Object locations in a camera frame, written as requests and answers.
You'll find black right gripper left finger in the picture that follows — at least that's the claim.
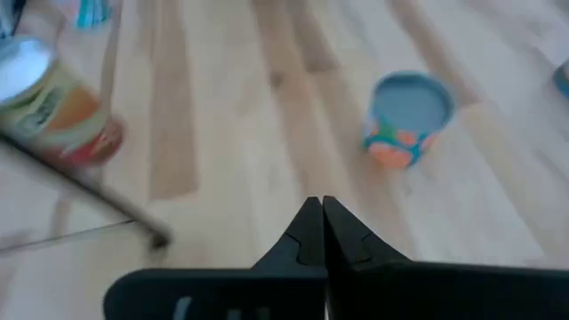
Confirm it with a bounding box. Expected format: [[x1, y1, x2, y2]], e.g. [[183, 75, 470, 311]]
[[103, 196, 329, 320]]

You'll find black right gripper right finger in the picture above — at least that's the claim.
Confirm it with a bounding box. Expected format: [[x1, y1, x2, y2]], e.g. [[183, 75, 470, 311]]
[[323, 196, 569, 320]]

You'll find teal oranges can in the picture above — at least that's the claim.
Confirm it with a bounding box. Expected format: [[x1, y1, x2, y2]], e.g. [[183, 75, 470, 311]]
[[362, 70, 455, 170]]

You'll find red can with green stripes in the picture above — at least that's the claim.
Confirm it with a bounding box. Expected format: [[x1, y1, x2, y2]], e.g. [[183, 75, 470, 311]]
[[0, 37, 125, 168]]

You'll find teal striped can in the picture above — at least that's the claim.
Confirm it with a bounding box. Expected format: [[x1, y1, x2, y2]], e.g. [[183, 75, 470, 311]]
[[73, 0, 115, 30]]

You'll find black frame wooden shelf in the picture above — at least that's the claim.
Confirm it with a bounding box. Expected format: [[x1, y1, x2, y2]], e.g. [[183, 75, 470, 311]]
[[0, 132, 172, 250]]

